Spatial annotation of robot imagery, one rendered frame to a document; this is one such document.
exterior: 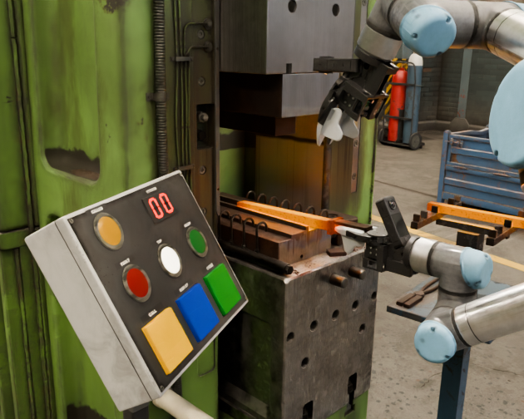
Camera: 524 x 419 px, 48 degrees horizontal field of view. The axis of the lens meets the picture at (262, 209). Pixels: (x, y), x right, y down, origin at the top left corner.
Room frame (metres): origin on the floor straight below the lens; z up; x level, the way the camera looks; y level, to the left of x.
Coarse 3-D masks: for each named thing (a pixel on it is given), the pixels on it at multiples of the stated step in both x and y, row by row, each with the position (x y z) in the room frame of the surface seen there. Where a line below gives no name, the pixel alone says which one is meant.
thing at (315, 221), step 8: (248, 208) 1.53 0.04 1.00; (256, 208) 1.51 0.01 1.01; (264, 208) 1.49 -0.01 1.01; (272, 208) 1.48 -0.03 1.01; (280, 208) 1.48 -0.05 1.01; (280, 216) 1.45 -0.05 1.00; (288, 216) 1.43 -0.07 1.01; (296, 216) 1.41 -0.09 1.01; (304, 216) 1.39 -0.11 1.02; (312, 216) 1.39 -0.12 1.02; (320, 216) 1.39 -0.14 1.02; (312, 224) 1.37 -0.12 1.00; (320, 224) 1.35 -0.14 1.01; (328, 224) 1.33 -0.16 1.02; (336, 224) 1.33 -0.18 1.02; (344, 224) 1.30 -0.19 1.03; (352, 224) 1.29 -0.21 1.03; (360, 224) 1.29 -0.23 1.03; (328, 232) 1.33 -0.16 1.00; (336, 232) 1.32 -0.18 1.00
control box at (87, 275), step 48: (144, 192) 0.93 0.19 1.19; (48, 240) 0.76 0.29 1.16; (96, 240) 0.77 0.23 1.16; (144, 240) 0.86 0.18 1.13; (96, 288) 0.73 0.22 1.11; (240, 288) 1.02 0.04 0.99; (96, 336) 0.73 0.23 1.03; (144, 336) 0.74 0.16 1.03; (192, 336) 0.83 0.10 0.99; (144, 384) 0.71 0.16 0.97
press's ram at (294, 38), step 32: (224, 0) 1.36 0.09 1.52; (256, 0) 1.29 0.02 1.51; (288, 0) 1.31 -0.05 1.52; (320, 0) 1.38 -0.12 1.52; (352, 0) 1.47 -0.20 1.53; (224, 32) 1.36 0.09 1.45; (256, 32) 1.29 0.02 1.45; (288, 32) 1.31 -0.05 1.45; (320, 32) 1.39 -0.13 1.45; (352, 32) 1.47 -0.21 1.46; (224, 64) 1.36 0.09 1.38; (256, 64) 1.29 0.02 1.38; (288, 64) 1.33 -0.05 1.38
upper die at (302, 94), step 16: (224, 80) 1.43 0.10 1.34; (240, 80) 1.39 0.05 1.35; (256, 80) 1.36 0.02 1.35; (272, 80) 1.32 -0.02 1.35; (288, 80) 1.31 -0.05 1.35; (304, 80) 1.35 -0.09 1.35; (320, 80) 1.39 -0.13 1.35; (336, 80) 1.44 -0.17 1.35; (224, 96) 1.43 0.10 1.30; (240, 96) 1.39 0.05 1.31; (256, 96) 1.36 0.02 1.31; (272, 96) 1.32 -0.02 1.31; (288, 96) 1.31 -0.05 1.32; (304, 96) 1.35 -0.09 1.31; (320, 96) 1.39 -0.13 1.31; (240, 112) 1.39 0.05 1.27; (256, 112) 1.35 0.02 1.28; (272, 112) 1.32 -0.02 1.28; (288, 112) 1.31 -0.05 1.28; (304, 112) 1.36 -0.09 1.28
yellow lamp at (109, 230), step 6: (102, 222) 0.80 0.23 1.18; (108, 222) 0.81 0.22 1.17; (114, 222) 0.82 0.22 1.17; (102, 228) 0.79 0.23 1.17; (108, 228) 0.80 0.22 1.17; (114, 228) 0.81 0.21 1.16; (102, 234) 0.79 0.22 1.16; (108, 234) 0.80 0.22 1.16; (114, 234) 0.81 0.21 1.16; (120, 234) 0.82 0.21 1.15; (108, 240) 0.79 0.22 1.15; (114, 240) 0.80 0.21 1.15; (120, 240) 0.81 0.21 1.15
